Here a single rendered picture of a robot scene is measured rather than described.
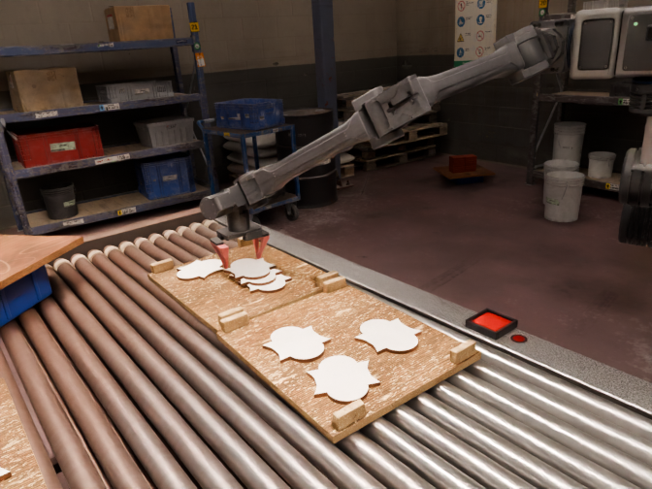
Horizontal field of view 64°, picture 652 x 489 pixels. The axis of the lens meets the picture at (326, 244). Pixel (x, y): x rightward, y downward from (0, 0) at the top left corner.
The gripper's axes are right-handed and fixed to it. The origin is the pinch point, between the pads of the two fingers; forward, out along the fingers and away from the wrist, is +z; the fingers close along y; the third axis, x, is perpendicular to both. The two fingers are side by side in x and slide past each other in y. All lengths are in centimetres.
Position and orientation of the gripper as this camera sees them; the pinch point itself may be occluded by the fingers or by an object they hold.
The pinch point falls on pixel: (242, 260)
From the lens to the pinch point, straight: 141.0
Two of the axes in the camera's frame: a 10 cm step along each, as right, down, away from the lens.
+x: -5.9, -2.8, 7.6
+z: 0.3, 9.3, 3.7
